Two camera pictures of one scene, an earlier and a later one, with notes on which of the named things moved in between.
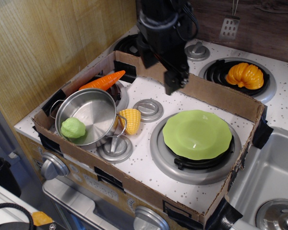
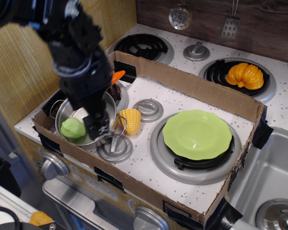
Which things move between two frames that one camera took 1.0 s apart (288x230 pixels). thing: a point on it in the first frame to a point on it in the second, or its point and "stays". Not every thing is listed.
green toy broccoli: (73, 128) stays
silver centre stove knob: (150, 110) stays
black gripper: (167, 40) to (86, 93)
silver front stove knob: (115, 150) stays
